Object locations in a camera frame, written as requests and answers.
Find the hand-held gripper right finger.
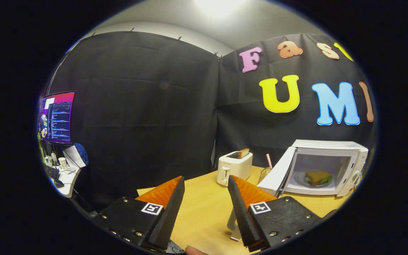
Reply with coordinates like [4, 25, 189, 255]
[227, 175, 323, 253]

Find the white microwave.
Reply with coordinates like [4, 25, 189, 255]
[257, 139, 369, 198]

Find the white desk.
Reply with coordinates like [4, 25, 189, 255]
[45, 163, 81, 198]

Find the wire basket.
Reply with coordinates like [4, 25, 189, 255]
[258, 166, 272, 185]

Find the computer monitor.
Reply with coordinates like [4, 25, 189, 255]
[38, 91, 76, 145]

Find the sandwich with green lettuce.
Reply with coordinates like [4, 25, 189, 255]
[304, 171, 333, 187]

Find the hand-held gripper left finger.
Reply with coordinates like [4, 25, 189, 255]
[92, 176, 185, 253]

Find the white paper sheet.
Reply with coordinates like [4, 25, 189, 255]
[62, 145, 86, 168]

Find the cream toaster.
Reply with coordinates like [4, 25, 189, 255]
[217, 151, 253, 187]

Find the white plastic stand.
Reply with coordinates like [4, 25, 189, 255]
[226, 208, 243, 242]

